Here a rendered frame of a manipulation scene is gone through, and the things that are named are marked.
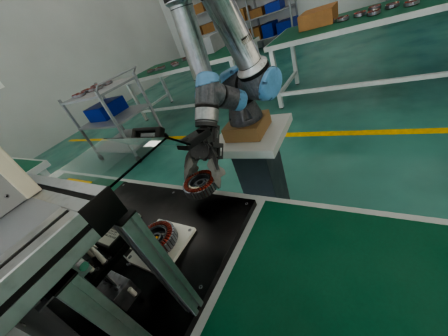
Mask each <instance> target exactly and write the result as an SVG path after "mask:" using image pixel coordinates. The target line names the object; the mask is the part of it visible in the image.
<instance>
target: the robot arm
mask: <svg viewBox="0 0 448 336"><path fill-rule="evenodd" d="M163 1H164V4H165V6H167V7H168V8H170V11H171V14H172V17H173V20H174V23H175V26H176V29H177V32H178V35H179V38H180V41H181V44H182V47H183V50H184V53H185V56H186V59H187V62H188V65H189V68H190V71H191V74H192V77H193V80H194V83H195V121H196V122H195V127H198V129H197V130H195V131H194V132H192V133H190V134H188V135H187V136H186V137H184V138H182V139H180V141H184V142H186V143H190V144H191V146H177V149H178V150H185V151H188V153H187V154H186V157H185V164H184V168H185V169H184V179H185V180H186V178H188V176H190V175H191V174H193V173H196V172H197V171H198V169H199V167H198V166H197V163H198V160H200V159H202V160H204V161H206V160H208V159H209V161H208V163H207V166H208V169H210V171H211V176H212V177H213V180H214V184H215V185H216V186H217V188H218V189H219V188H221V177H222V176H224V175H225V170H224V168H222V167H220V166H219V164H218V159H223V143H219V131H220V126H219V125H217V122H218V120H219V108H221V109H228V110H229V122H230V125H231V126H232V127H236V128H240V127H246V126H250V125H252V124H254V123H256V122H258V121H259V120H260V119H261V118H262V116H263V114H262V111H261V109H260V108H259V106H258V104H257V102H256V101H255V100H258V101H270V100H273V99H274V98H276V96H277V95H278V94H279V92H280V90H281V85H282V74H281V70H280V69H279V68H278V67H276V66H270V64H269V61H268V59H267V58H266V56H263V55H260V53H259V50H258V48H257V46H256V44H255V42H254V40H253V38H252V36H251V34H250V31H249V29H248V27H247V25H246V22H245V20H244V18H243V16H242V14H241V12H240V10H239V8H238V6H237V3H236V1H235V0H201V2H202V4H203V6H204V7H205V9H206V11H207V12H208V14H209V16H210V18H211V20H212V22H213V24H214V25H215V27H216V29H217V31H218V32H219V34H220V36H221V38H222V40H223V42H224V44H225V45H226V47H227V49H228V50H229V52H230V54H231V56H232V58H233V60H234V62H235V63H236V66H233V67H231V68H229V69H227V70H225V71H223V72H222V73H221V74H220V76H219V75H218V74H217V73H215V72H212V69H211V65H210V62H209V58H208V55H207V51H206V48H205V44H204V41H203V37H202V34H201V30H200V27H199V23H198V20H197V16H196V14H195V10H194V6H193V2H192V0H163ZM219 78H220V80H221V82H220V80H219ZM220 148H222V156H220Z"/></svg>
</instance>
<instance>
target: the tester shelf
mask: <svg viewBox="0 0 448 336"><path fill-rule="evenodd" d="M28 175H29V176H30V177H31V178H32V179H33V180H34V181H35V182H36V183H37V184H38V186H40V187H41V188H42V190H41V191H40V192H38V193H37V194H35V195H34V196H32V197H31V198H30V199H27V200H26V201H24V202H22V203H21V204H20V205H18V206H17V207H16V208H14V209H13V210H11V211H10V212H8V213H7V214H6V215H4V216H3V217H2V218H0V336H6V334H8V332H10V330H12V328H14V326H16V324H18V322H20V320H22V318H24V316H26V314H28V312H30V310H31V309H32V308H33V307H34V306H35V305H36V304H37V303H38V302H39V301H40V300H41V299H42V298H43V297H44V296H45V295H46V294H47V293H48V292H49V291H50V290H51V289H52V288H53V287H54V286H55V285H56V284H57V283H58V282H59V280H60V279H61V278H62V277H63V276H64V275H65V274H66V273H67V272H68V271H69V270H70V269H71V268H72V267H73V266H74V265H75V264H76V263H77V262H78V261H79V260H80V259H81V258H82V257H83V256H84V255H85V254H86V252H88V250H90V248H92V246H94V244H96V242H98V240H100V238H102V237H103V236H104V235H105V234H106V233H107V232H108V231H109V230H110V229H111V228H112V226H114V224H116V222H118V220H120V218H122V216H124V214H126V212H128V210H127V208H126V207H125V206H124V204H122V202H121V201H120V199H119V198H118V196H116V194H115V193H114V192H113V190H112V189H111V188H110V186H103V185H96V184H91V183H84V182H79V181H72V180H67V179H60V178H55V177H48V176H43V175H36V174H30V173H28Z"/></svg>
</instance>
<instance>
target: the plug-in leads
mask: <svg viewBox="0 0 448 336"><path fill-rule="evenodd" d="M87 254H88V255H89V256H90V257H91V258H92V259H94V258H97V260H98V261H100V262H101V264H102V265H106V264H107V262H108V259H106V258H104V255H102V254H100V252H98V250H96V248H94V247H92V248H90V250H88V252H87ZM90 265H91V264H90ZM95 269H96V268H94V267H92V269H91V270H90V272H89V273H90V274H94V273H95V272H96V270H95Z"/></svg>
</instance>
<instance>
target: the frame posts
mask: <svg viewBox="0 0 448 336"><path fill-rule="evenodd" d="M127 210H128V212H126V214H124V216H122V218H120V220H118V222H116V224H114V226H113V228H114V229H115V230H116V231H117V232H118V234H120V236H121V237H122V238H123V239H124V240H125V241H126V243H127V244H128V245H129V246H130V248H132V250H134V252H135V253H136V254H137V255H138V256H139V258H140V259H141V260H142V261H143V262H144V264H146V266H147V267H148V268H149V269H150V270H151V272H152V273H153V274H154V275H155V276H156V278H158V280H160V282H161V283H162V284H163V285H164V287H165V288H166V289H167V290H168V291H169V292H170V294H172V296H173V297H174V298H175V299H176V300H177V302H178V303H179V304H180V305H181V306H182V308H184V310H185V311H186V312H188V313H189V312H191V314H192V315H194V316H197V314H198V312H199V310H198V309H197V308H198V306H200V307H201V306H202V304H203V301H202V299H201V298H200V296H198V294H197V292H196V291H195V290H194V288H193V287H192V286H191V284H190V283H189V282H188V280H187V279H186V278H185V276H184V275H183V274H182V272H181V271H180V270H179V268H178V267H177V266H176V264H175V263H174V262H173V260H172V259H171V258H170V256H169V255H168V253H167V252H166V250H164V248H163V247H162V245H161V244H160V242H158V240H157V239H156V237H155V236H154V234H153V233H152V232H151V230H150V229H149V228H148V226H147V225H146V224H145V222H144V221H143V220H142V218H141V217H140V216H139V214H138V213H137V211H136V210H135V209H130V208H127ZM49 293H50V294H52V296H54V297H56V298H58V299H59V300H60V301H62V302H63V303H64V304H66V305H67V306H69V307H70V308H72V309H73V310H74V311H76V312H78V313H79V314H80V315H82V316H83V317H84V318H86V319H87V320H89V321H90V322H92V323H93V324H94V325H96V326H98V328H100V329H102V330H103V331H104V332H106V333H107V334H109V335H110V336H152V335H151V334H150V333H149V332H148V331H146V330H145V329H144V328H143V327H142V326H140V324H138V323H137V322H136V321H135V320H133V319H132V318H131V317H130V316H128V314H126V313H125V312H124V311H123V310H122V309H120V308H119V307H118V306H117V305H116V304H114V302H112V301H111V300H110V299H109V298H107V297H106V296H105V295H104V294H102V292H100V290H98V289H97V288H96V287H94V286H93V285H92V284H91V283H90V282H88V280H86V279H85V278H84V277H83V276H82V275H80V274H79V273H78V272H77V271H76V270H74V269H72V268H71V269H70V270H69V271H68V272H67V273H66V274H65V275H64V276H63V277H62V278H61V279H60V280H59V282H58V283H57V284H56V285H55V286H54V287H53V288H52V289H51V290H50V291H49Z"/></svg>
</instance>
